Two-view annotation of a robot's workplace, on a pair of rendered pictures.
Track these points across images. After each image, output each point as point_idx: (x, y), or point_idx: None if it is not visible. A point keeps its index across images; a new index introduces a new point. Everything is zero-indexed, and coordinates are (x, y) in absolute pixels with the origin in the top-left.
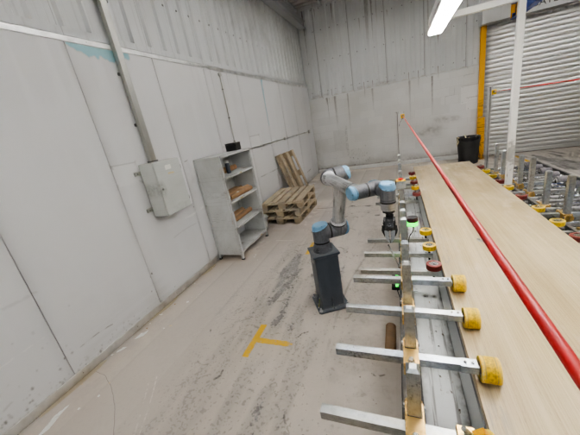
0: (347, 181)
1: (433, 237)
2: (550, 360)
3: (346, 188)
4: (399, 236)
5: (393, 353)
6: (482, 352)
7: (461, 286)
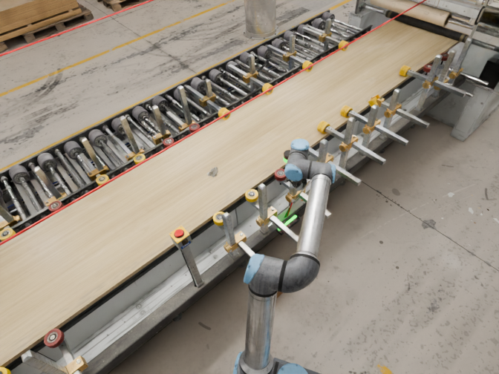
0: (319, 186)
1: (231, 202)
2: (314, 110)
3: (335, 173)
4: (197, 291)
5: (381, 127)
6: (334, 122)
7: None
